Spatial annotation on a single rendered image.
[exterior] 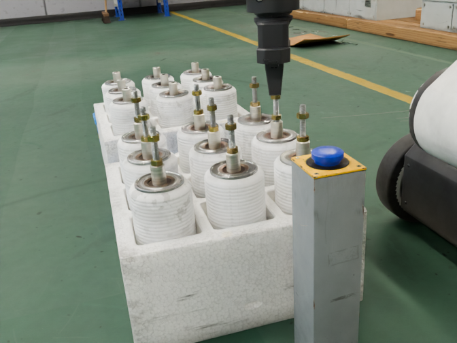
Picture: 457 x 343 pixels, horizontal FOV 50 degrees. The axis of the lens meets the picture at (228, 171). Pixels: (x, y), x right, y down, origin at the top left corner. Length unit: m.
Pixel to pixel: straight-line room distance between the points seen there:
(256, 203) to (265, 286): 0.13
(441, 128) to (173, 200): 0.39
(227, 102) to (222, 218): 0.57
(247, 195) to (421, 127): 0.28
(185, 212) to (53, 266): 0.43
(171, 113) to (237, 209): 0.55
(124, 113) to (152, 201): 0.55
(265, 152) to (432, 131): 0.28
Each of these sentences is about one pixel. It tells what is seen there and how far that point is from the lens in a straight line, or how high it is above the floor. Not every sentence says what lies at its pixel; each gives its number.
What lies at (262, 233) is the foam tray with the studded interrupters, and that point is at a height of 0.17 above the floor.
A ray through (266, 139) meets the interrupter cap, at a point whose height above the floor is 0.25.
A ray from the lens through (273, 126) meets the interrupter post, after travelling 0.90.
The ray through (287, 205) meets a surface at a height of 0.19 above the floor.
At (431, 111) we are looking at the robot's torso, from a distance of 0.78.
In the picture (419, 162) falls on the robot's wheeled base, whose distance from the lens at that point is 1.02.
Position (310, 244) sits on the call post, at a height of 0.22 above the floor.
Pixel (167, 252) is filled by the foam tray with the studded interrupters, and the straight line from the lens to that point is 0.73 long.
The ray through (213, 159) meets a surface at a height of 0.24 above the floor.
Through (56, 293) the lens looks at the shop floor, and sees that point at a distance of 1.01.
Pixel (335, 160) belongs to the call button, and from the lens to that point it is 0.61.
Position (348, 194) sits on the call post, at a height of 0.28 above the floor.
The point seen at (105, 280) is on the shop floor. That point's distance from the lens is 1.01.
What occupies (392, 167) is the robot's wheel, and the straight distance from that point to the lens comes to 1.07.
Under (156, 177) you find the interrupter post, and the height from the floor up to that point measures 0.26.
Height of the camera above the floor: 0.55
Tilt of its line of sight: 23 degrees down
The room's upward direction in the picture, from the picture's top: 4 degrees counter-clockwise
